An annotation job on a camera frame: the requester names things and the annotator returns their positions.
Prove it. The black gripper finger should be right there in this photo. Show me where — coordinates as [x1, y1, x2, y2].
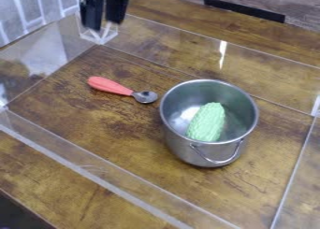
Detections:
[104, 0, 129, 24]
[80, 0, 103, 31]

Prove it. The orange plastic spoon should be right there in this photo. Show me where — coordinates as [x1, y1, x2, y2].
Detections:
[87, 77, 158, 104]

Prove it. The silver metal pot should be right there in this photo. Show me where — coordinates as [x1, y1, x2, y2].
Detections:
[159, 79, 258, 167]

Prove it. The green knitted vegetable toy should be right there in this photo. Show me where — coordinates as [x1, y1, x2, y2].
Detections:
[186, 103, 225, 142]

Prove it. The clear acrylic corner bracket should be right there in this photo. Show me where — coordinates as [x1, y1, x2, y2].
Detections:
[75, 13, 119, 45]

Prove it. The black strip on wall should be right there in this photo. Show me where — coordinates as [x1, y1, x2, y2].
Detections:
[202, 0, 285, 23]

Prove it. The clear acrylic enclosure wall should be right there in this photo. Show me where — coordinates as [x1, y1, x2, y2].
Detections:
[0, 15, 320, 229]

